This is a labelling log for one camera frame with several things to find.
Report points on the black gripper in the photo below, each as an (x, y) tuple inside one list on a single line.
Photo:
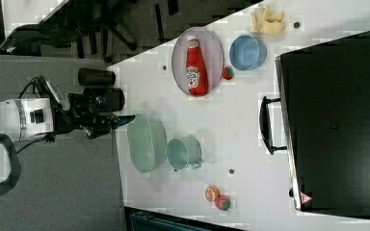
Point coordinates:
[(90, 113)]

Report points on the oven door with black handle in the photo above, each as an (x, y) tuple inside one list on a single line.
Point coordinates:
[(265, 126)]

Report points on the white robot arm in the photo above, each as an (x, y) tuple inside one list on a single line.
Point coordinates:
[(44, 118)]

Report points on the black toaster oven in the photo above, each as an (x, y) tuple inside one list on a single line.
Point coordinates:
[(324, 94)]

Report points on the black cylinder large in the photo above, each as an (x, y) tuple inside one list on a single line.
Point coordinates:
[(105, 100)]

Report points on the green plastic colander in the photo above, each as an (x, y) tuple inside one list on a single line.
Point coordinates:
[(147, 143)]

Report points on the black cylinder small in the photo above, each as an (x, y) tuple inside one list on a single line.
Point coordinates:
[(95, 77)]

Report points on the green mug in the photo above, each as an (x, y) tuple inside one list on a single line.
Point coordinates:
[(183, 153)]

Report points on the red ketchup bottle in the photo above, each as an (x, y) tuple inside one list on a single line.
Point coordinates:
[(196, 74)]

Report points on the black office chair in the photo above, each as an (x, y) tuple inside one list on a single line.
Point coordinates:
[(59, 23)]

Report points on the grey round plate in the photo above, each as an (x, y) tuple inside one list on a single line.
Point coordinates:
[(212, 53)]

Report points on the orange slice toy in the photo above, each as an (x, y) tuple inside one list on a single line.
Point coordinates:
[(212, 193)]

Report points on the small red strawberry toy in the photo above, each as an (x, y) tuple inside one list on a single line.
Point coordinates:
[(228, 73)]

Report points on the blue bowl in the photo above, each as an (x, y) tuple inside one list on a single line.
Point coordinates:
[(247, 53)]

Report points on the yellow toy banana bunch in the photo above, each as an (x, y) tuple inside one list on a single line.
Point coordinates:
[(264, 22)]

